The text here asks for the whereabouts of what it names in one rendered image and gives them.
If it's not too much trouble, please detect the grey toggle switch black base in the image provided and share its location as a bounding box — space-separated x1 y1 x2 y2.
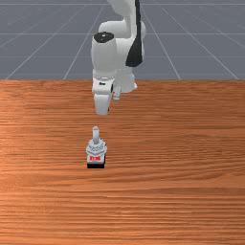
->
85 125 107 169

